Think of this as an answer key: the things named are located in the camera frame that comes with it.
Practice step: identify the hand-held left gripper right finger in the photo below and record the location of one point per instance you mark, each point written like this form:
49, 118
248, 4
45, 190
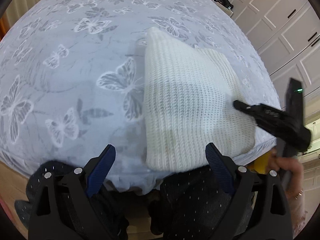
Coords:
220, 170

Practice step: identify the pale pleated curtain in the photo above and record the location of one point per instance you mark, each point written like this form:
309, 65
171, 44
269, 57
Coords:
11, 12

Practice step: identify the white panelled wardrobe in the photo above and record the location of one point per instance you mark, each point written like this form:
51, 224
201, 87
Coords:
287, 30

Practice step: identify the white red navy knit sweater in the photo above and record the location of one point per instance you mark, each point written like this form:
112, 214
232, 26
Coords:
187, 100

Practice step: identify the person's right forearm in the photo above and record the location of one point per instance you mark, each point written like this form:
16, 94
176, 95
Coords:
298, 215

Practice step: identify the beige nightstand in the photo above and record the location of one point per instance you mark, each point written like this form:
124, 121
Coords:
228, 12

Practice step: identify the person's right hand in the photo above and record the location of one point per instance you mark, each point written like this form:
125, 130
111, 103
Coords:
296, 172

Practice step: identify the person's right leg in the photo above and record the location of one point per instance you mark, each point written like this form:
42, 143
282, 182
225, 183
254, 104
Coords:
195, 200

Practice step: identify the grey butterfly print bed sheet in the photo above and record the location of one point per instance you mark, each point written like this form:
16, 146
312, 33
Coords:
75, 67

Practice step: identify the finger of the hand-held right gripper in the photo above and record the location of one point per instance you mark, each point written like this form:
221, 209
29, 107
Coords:
252, 111

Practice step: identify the yellow stool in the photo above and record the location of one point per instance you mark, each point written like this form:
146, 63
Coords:
260, 165

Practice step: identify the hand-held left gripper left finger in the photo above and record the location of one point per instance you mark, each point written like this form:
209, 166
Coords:
101, 172

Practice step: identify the dark clutter on nightstand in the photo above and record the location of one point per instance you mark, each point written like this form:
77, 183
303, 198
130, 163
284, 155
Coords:
222, 1

